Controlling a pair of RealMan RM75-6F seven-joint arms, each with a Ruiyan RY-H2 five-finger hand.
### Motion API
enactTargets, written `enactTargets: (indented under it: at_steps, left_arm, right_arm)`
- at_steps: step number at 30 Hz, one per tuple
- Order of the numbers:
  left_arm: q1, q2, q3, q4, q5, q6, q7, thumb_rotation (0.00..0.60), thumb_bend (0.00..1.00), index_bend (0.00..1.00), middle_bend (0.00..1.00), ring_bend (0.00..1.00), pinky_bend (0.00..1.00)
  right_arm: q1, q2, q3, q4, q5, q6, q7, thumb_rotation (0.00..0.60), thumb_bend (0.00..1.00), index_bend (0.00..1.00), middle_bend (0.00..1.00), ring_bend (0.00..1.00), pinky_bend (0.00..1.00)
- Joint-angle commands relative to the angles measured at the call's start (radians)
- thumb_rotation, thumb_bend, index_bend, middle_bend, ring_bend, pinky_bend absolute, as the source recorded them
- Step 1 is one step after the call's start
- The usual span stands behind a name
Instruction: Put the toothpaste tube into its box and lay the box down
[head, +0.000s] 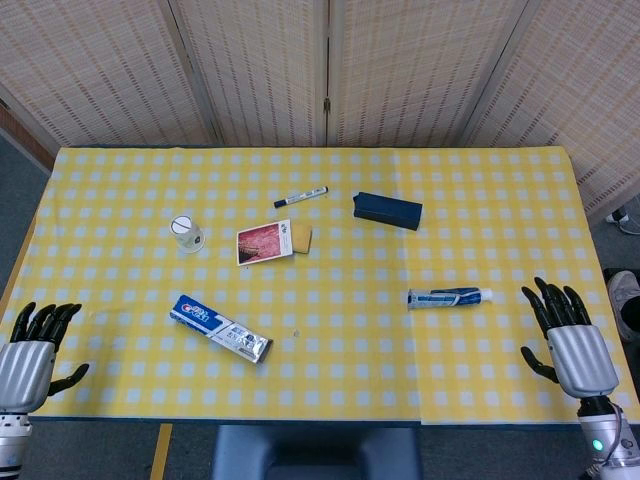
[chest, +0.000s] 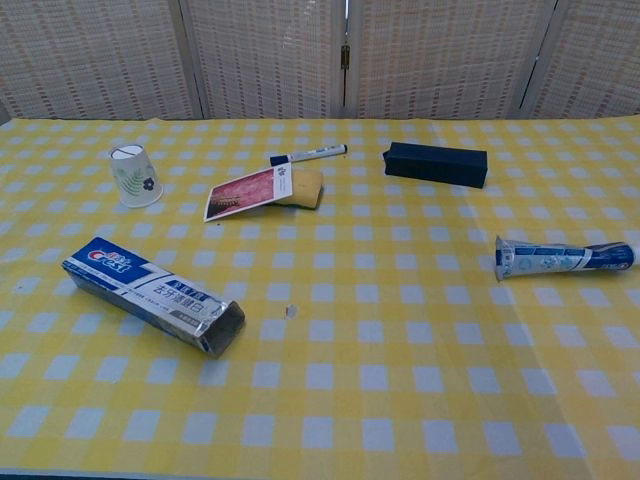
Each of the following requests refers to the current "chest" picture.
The brass screen hinge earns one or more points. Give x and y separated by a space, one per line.
345 56

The small clear glass cup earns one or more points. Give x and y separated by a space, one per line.
135 175

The dark blue rectangular box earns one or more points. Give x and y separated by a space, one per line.
435 165

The blue white toothpaste box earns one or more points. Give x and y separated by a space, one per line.
150 290

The white marker pen blue cap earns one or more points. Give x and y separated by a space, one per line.
310 154

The red picture postcard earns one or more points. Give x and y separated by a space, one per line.
245 195

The blue white toothpaste tube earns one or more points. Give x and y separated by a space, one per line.
550 257

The yellow white checkered tablecloth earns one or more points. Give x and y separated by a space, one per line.
350 400

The yellow sponge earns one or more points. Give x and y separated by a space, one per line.
307 187

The beige woven folding screen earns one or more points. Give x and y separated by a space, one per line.
100 60

